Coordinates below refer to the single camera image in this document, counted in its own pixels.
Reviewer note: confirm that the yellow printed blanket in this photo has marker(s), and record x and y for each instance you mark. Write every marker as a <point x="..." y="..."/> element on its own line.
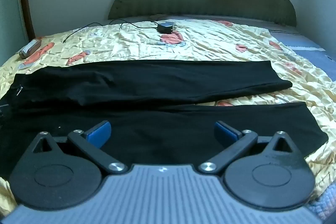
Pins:
<point x="210" y="40"/>

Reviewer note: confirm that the black pants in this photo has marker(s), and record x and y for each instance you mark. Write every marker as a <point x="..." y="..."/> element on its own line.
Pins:
<point x="157" y="82"/>

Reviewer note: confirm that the grey rectangular case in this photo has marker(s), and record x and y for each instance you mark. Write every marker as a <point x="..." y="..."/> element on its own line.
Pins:
<point x="29" y="49"/>

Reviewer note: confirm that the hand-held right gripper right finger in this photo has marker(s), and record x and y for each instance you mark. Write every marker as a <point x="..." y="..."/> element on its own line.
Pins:
<point x="223" y="132"/>

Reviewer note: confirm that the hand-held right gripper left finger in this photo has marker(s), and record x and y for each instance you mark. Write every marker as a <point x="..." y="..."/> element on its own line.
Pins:
<point x="101" y="134"/>

